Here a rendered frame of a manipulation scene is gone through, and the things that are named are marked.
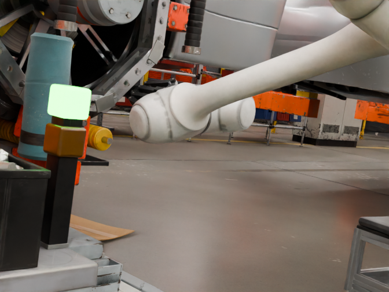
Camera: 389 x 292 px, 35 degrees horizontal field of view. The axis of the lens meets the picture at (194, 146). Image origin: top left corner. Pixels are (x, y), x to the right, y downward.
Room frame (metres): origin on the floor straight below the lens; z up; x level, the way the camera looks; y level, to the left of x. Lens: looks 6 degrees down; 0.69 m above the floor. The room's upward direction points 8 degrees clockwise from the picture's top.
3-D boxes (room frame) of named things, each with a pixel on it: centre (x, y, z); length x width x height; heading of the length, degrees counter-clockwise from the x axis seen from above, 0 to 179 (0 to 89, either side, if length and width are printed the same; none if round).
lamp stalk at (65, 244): (0.80, 0.17, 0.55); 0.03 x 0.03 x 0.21; 46
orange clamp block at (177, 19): (1.72, 0.11, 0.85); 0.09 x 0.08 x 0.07; 136
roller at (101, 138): (1.64, 0.32, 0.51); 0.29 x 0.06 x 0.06; 46
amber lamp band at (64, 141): (0.80, 0.17, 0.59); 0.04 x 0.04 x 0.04; 46
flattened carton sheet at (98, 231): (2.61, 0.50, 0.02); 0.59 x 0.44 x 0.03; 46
